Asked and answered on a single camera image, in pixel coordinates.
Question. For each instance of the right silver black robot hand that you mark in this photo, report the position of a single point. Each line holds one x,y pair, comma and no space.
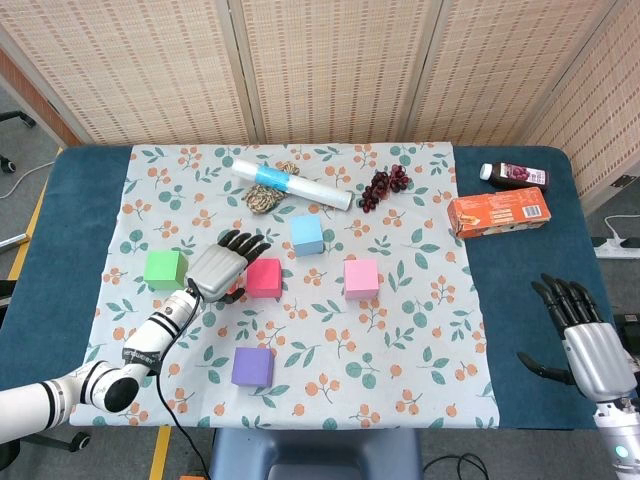
597,355

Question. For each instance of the dark purple grape bunch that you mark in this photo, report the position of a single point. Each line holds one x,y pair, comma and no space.
380,187

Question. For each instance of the black office chair base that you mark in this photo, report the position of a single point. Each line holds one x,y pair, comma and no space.
17,117

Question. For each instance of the woven bamboo screen panel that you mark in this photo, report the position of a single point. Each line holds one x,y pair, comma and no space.
335,65
125,65
500,65
605,120

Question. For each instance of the white power strip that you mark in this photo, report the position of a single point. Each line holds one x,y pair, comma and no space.
617,248

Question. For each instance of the grape juice bottle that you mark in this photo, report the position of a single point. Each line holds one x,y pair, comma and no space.
515,175

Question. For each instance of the floral tablecloth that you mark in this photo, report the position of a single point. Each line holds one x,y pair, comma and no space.
350,350

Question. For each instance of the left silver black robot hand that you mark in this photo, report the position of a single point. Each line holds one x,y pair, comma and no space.
215,272

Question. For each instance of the clear film roll blue label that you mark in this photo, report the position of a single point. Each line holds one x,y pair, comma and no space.
300,186

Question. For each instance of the green cube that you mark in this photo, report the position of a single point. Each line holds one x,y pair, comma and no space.
165,272

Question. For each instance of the purple cube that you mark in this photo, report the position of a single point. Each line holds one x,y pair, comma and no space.
252,367

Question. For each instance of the black chair base with caster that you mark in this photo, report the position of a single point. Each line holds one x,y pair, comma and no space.
80,442

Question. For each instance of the black equipment box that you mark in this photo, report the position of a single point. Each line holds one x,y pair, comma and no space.
631,320

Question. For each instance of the light blue cube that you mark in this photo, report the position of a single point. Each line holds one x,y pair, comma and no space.
306,236

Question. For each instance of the dark teal table cover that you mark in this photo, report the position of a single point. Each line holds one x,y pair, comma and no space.
525,275

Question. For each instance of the red cube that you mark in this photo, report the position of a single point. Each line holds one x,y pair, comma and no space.
265,279

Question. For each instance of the pink cube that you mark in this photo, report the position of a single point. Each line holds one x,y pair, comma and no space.
361,279

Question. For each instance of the grey metal bar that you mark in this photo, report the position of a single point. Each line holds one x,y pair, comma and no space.
12,241

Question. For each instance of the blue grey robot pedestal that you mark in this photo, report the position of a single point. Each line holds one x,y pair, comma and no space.
320,450

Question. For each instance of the orange carton box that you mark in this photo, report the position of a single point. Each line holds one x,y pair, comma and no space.
500,214

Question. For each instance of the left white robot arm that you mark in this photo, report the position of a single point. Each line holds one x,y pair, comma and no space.
145,340

